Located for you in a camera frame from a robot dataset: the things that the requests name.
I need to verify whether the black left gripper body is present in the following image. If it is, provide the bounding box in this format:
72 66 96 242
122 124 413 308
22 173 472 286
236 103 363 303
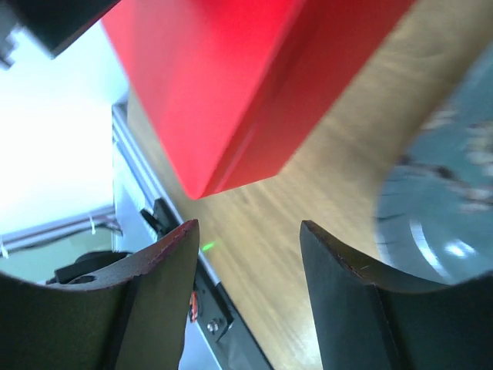
1 0 119 69

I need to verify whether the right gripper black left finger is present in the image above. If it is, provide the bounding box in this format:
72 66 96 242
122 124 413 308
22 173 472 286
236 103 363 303
1 220 200 369

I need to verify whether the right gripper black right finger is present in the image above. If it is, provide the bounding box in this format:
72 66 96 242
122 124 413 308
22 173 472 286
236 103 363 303
300 220 492 369

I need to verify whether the red box lid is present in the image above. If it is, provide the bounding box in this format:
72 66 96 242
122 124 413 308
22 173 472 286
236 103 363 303
103 1 300 199

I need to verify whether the red cookie box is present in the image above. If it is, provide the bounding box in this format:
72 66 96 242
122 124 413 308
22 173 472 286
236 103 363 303
210 0 417 196

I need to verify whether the floral metal serving tray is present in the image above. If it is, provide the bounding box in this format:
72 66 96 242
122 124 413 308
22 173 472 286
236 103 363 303
375 49 492 284

